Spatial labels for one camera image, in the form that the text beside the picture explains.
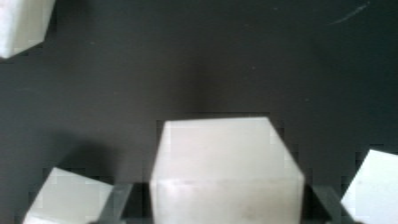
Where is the white square table top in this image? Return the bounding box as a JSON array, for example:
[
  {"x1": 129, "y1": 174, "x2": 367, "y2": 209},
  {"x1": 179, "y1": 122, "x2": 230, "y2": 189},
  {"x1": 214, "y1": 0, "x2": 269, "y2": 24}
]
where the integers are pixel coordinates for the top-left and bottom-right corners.
[{"x1": 149, "y1": 117, "x2": 303, "y2": 224}]

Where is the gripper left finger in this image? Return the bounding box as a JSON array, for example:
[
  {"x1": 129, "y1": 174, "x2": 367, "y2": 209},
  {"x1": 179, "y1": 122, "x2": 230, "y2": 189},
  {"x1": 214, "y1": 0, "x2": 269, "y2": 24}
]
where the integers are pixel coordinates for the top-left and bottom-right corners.
[{"x1": 93, "y1": 184, "x2": 133, "y2": 224}]

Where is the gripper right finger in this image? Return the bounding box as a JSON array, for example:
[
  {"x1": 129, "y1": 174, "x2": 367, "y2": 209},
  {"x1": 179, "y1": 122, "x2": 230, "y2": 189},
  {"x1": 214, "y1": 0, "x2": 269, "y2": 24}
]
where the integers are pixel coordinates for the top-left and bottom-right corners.
[{"x1": 310, "y1": 185, "x2": 356, "y2": 224}]

